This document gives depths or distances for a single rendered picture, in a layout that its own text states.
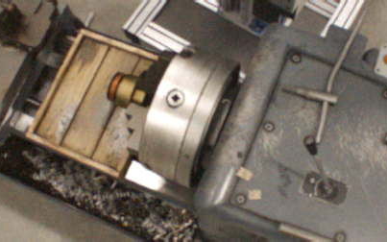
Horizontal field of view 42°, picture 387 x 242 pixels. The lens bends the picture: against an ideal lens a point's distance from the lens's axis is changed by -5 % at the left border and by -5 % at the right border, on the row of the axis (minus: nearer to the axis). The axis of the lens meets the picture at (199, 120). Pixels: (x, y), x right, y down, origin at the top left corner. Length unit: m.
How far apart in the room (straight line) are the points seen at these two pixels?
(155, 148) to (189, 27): 1.26
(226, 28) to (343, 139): 1.34
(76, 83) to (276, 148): 0.70
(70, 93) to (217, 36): 0.95
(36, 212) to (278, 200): 1.57
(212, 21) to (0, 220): 1.32
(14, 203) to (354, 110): 1.75
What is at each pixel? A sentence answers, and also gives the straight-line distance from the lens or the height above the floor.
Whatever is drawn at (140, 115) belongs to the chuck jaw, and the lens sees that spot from 1.21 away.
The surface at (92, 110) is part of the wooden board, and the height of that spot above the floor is 0.88.
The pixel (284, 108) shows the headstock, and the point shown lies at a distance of 1.05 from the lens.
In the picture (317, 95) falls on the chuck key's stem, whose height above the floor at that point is 1.28.
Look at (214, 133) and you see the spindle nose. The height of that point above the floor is 1.18.
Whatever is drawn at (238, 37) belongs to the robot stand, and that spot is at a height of 0.21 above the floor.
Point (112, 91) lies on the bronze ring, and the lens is 1.24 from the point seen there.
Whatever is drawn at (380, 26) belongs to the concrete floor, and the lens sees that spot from 2.67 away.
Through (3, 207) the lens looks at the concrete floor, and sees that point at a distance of 2.47.
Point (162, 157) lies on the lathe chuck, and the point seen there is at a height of 1.16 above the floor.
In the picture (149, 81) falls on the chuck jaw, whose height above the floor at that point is 1.14.
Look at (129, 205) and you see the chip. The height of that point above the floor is 0.59.
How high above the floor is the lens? 2.24
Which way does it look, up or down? 72 degrees down
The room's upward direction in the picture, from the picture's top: 8 degrees counter-clockwise
